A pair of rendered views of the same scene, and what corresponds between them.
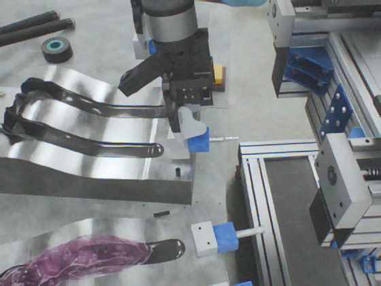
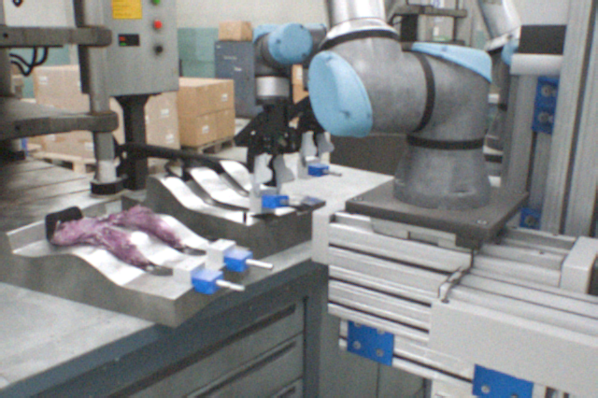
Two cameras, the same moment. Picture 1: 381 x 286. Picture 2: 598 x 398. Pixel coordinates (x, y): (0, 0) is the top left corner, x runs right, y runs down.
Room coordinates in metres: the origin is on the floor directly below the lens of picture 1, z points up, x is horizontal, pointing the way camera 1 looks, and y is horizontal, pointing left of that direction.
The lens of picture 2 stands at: (-0.48, -0.78, 1.29)
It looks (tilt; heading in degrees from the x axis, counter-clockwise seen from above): 16 degrees down; 38
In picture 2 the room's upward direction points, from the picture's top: 1 degrees clockwise
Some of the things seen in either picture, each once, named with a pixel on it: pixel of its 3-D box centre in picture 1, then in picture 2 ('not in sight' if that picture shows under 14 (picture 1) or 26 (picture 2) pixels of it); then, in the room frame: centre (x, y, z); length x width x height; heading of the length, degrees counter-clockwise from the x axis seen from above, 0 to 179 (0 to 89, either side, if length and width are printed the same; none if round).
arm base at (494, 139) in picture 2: not in sight; (522, 125); (0.85, -0.39, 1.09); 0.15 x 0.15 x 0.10
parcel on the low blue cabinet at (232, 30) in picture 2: not in sight; (234, 30); (5.94, 5.34, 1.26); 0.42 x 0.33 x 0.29; 97
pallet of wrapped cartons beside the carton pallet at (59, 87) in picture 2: not in sight; (107, 118); (2.75, 3.97, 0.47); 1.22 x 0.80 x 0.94; 101
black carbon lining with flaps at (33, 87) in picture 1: (82, 118); (219, 182); (0.52, 0.24, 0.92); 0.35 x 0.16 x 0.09; 86
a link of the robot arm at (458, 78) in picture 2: not in sight; (445, 89); (0.35, -0.42, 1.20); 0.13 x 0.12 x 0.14; 147
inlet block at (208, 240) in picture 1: (229, 236); (242, 261); (0.29, -0.06, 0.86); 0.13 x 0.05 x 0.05; 103
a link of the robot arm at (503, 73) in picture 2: not in sight; (528, 71); (0.86, -0.38, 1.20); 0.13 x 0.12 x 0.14; 27
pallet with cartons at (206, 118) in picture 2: not in sight; (169, 115); (3.72, 4.25, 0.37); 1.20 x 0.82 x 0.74; 105
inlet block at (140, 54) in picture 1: (162, 45); (321, 170); (0.75, 0.09, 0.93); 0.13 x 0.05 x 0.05; 86
